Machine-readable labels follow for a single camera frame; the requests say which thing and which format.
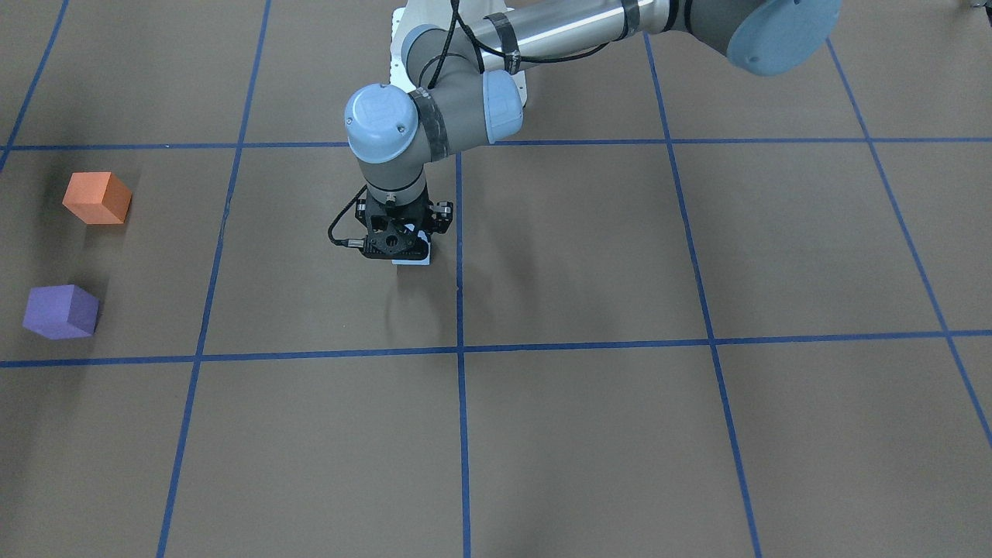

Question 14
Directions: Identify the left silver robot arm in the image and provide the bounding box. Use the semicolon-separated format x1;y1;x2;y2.
343;1;841;251

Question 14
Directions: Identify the purple foam block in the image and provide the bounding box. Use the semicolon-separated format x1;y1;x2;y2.
22;284;100;340

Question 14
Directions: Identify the light blue foam block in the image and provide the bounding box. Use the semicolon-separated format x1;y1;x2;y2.
392;230;432;267

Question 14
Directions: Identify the orange foam block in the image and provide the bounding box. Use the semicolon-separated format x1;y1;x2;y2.
62;172;133;226

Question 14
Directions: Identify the white pedestal column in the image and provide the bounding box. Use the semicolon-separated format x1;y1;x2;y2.
387;6;529;109

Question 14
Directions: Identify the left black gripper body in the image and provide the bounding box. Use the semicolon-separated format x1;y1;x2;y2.
355;195;455;236

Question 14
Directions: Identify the black camera cable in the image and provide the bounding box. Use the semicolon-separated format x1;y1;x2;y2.
327;184;368;250

